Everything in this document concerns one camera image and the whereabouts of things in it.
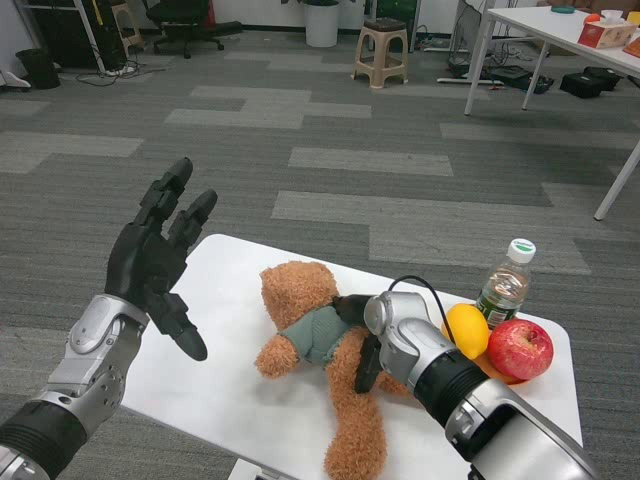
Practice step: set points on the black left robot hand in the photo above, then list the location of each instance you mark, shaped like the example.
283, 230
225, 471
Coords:
140, 265

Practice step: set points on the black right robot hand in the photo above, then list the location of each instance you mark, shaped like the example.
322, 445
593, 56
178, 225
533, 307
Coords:
352, 307

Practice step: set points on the brown toy bear green shirt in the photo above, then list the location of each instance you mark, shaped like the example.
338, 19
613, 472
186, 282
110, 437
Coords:
300, 290

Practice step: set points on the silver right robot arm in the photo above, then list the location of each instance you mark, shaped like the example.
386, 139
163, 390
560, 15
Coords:
450, 380

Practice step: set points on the yellow lemon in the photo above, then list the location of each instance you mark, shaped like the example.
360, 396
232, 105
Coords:
467, 327

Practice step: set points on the clear water bottle white cap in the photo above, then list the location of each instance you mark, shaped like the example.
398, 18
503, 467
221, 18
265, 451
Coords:
505, 290

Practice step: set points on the orange plate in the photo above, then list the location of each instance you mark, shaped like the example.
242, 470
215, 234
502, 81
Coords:
500, 376

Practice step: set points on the red apple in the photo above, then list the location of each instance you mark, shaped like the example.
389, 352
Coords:
520, 350

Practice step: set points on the white power strip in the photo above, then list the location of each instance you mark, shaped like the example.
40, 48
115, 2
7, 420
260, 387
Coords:
120, 71

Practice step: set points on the black trash bin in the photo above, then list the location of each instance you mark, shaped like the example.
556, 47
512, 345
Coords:
37, 70

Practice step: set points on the white rolling partition panel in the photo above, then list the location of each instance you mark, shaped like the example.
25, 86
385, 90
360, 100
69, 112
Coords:
12, 80

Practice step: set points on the white desk with monitor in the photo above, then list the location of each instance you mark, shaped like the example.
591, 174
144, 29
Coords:
89, 32

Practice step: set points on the black office chair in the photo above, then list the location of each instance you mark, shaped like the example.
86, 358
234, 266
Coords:
185, 30

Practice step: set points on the black cabinet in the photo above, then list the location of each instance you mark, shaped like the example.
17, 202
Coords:
60, 30

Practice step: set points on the small wooden stool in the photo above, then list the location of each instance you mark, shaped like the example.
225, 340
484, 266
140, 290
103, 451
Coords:
125, 10

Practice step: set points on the red upright canister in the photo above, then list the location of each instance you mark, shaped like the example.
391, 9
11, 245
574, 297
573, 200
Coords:
212, 10

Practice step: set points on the beige plastic stool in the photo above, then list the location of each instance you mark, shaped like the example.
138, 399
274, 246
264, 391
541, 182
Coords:
382, 27

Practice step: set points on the flat black case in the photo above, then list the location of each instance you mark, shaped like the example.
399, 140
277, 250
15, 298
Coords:
515, 77

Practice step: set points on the black and green equipment rack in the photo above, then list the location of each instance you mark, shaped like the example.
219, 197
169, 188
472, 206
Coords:
397, 7

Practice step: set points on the white desk with black boxes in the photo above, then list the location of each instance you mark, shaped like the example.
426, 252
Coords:
475, 25

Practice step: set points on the black bag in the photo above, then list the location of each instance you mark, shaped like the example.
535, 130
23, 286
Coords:
590, 82

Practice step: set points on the large white table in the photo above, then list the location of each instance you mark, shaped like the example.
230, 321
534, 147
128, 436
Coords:
550, 35

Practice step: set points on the teal bowl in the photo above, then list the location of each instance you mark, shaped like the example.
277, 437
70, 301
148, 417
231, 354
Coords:
562, 10

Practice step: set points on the red orange tissue box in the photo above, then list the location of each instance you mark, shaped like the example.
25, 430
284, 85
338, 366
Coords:
605, 35

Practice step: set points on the small orange fruit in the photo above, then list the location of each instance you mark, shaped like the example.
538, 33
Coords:
593, 18

